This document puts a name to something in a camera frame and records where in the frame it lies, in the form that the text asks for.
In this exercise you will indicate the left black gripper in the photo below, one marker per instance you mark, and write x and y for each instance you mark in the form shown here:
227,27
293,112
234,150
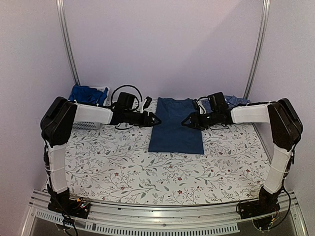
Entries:
149,120

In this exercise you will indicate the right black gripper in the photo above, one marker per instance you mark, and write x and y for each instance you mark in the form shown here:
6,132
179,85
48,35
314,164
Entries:
195,120

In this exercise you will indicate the dark teal t-shirt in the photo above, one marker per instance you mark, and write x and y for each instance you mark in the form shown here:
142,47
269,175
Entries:
176,127

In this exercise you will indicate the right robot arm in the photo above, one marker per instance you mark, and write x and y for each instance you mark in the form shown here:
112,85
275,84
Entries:
285,126

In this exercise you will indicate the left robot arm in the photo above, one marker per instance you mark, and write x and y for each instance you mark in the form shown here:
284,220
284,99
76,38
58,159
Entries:
56,127

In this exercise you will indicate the white plastic laundry basket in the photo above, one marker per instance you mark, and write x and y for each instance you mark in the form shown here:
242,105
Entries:
86,124

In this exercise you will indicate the folded blue checkered shirt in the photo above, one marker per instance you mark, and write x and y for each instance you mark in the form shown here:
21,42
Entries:
231,101

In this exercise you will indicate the floral patterned table mat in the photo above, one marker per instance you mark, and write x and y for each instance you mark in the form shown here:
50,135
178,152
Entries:
119,165

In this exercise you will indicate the bright blue garment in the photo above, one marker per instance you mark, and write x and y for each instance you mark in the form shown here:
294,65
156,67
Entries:
88,95

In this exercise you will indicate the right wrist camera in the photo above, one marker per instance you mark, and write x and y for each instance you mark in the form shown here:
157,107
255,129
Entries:
197,104

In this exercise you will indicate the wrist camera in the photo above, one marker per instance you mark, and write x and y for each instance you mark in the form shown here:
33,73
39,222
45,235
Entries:
197,104
144,104

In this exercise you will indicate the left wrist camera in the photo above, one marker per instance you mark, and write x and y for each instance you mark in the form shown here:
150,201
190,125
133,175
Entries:
144,104

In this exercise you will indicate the right aluminium frame post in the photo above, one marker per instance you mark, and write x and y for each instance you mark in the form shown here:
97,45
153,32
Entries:
258,48

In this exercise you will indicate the aluminium frame post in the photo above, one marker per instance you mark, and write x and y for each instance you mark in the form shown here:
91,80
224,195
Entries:
66,41
258,48

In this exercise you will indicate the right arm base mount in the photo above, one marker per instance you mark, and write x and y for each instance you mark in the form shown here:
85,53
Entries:
249,209

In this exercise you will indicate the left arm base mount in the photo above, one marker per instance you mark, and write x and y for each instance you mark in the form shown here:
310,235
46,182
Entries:
79,207

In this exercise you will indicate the left aluminium frame post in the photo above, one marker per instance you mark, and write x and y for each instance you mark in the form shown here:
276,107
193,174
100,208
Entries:
66,41

